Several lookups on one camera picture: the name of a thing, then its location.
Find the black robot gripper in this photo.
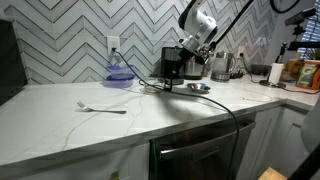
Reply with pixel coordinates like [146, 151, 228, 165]
[169, 46, 208, 80]

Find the glass coffee carafe black handle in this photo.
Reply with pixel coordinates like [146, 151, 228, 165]
[141, 76, 175, 95]

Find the black steel coffee machine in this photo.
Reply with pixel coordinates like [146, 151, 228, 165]
[160, 46, 186, 86]

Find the steel utensil holder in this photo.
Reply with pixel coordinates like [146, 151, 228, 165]
[183, 59, 206, 81]

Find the small steel bowl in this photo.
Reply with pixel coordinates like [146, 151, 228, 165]
[186, 82, 212, 95]

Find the silver metal fork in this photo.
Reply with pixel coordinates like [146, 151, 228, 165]
[76, 101, 128, 115]

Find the black paper towel holder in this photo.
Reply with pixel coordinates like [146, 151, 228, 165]
[258, 78, 287, 90]

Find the white paper towel roll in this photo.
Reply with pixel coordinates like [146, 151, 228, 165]
[267, 62, 285, 85]

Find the grey cabinet door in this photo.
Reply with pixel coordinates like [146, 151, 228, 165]
[266, 107, 316, 180]
[235, 106, 285, 180]

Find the orange bottle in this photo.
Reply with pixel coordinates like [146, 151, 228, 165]
[285, 57, 302, 82]

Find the green drink mix canister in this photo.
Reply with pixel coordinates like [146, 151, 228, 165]
[295, 59, 320, 91]

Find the wooden block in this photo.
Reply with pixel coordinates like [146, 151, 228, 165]
[257, 166, 290, 180]

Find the black countertop appliance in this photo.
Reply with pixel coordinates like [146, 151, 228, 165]
[0, 18, 29, 107]

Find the black power cable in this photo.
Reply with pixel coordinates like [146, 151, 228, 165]
[111, 48, 241, 180]

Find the white wall outlet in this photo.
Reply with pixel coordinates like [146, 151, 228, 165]
[106, 35, 121, 56]

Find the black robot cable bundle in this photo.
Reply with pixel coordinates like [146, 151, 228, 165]
[207, 0, 257, 53]

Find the thin black appliance cord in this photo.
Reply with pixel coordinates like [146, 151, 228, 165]
[239, 51, 320, 96]

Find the black camera on stand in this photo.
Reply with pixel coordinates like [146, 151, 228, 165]
[284, 7, 320, 52]

